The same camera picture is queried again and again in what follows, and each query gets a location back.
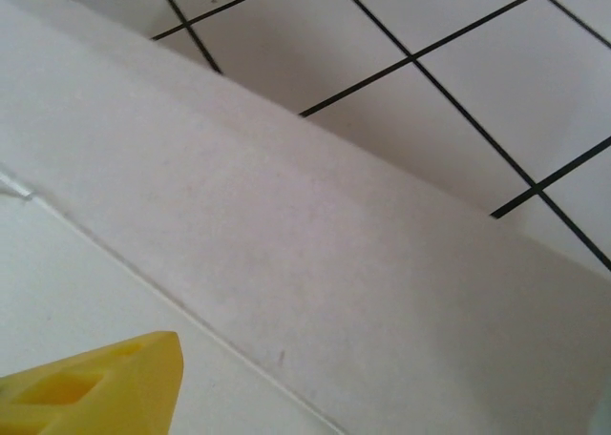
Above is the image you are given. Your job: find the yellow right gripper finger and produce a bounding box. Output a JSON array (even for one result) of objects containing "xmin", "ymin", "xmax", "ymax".
[{"xmin": 0, "ymin": 330, "xmax": 185, "ymax": 435}]

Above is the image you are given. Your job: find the white paper box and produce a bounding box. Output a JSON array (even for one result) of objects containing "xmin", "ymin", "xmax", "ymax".
[{"xmin": 0, "ymin": 0, "xmax": 611, "ymax": 435}]

